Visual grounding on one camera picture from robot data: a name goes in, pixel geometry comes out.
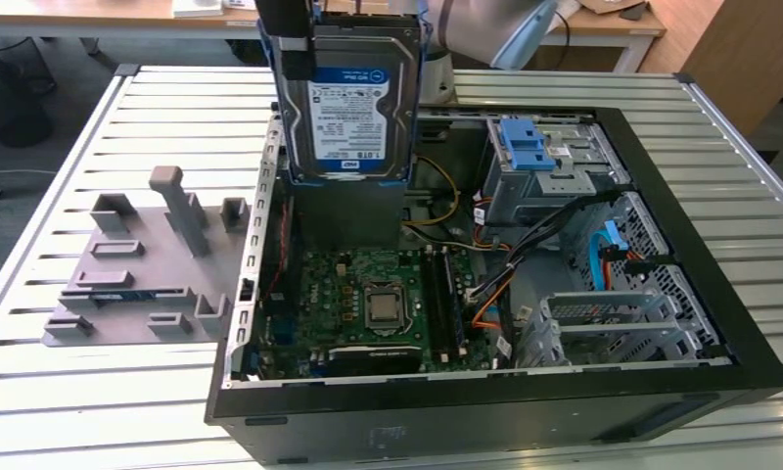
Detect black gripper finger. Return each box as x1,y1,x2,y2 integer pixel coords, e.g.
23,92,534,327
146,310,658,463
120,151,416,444
257,0,320,82

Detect hard disk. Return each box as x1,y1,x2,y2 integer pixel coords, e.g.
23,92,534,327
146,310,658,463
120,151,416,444
264,10,426,191

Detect metal disk bay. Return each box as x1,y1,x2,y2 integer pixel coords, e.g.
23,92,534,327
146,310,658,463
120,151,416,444
518,289,720,369

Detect large white box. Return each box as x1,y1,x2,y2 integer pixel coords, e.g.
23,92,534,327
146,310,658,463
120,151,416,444
172,0,225,19

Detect grey power supply unit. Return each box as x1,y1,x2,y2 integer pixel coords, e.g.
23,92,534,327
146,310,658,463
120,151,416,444
280,165,412,251

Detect blue plastic drive latch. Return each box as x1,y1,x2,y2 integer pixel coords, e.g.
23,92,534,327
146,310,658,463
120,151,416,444
497,118,557,171

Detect metal optical drive cage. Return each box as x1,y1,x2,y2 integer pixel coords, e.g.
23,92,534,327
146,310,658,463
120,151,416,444
481,117,632,229

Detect green motherboard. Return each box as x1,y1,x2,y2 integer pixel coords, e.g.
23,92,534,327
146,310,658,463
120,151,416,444
260,247,497,378

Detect brown cardboard piece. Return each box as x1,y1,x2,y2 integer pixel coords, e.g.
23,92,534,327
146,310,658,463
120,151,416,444
577,0,648,22

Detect grey plastic parts rack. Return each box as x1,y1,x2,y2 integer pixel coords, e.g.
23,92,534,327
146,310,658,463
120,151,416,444
41,164,253,348

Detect silver CPU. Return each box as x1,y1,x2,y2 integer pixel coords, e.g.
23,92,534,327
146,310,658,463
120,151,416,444
366,292,406,328

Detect black RAM slot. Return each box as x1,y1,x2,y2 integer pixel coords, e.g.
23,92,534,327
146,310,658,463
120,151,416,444
426,249,452,361

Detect RAM stick with blue label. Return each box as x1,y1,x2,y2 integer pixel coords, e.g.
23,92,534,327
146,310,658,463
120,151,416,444
61,289,188,303

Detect black graphics card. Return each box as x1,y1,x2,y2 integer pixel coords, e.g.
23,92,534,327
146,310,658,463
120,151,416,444
325,344,426,377

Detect wooden cabinet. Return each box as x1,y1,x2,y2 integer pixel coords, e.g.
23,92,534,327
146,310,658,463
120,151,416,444
638,0,783,141

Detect black open PC case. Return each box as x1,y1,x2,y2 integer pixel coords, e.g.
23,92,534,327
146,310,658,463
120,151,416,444
202,100,783,465

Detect wooden desk white frame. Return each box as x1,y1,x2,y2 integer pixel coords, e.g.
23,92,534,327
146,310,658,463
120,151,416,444
0,0,668,74

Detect yellow and black wires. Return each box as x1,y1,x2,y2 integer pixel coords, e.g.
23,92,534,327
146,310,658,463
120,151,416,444
409,155,462,229

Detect black cable bundle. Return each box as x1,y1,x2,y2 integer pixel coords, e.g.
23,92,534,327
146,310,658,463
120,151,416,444
473,190,632,298

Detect orange wire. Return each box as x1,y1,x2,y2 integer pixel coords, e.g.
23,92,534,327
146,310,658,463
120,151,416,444
473,293,517,339

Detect blue flat data wire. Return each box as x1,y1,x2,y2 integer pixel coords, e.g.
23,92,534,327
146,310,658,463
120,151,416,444
588,220,629,295

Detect coloured power wire black plug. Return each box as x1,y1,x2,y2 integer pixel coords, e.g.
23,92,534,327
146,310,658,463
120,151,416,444
600,247,672,275

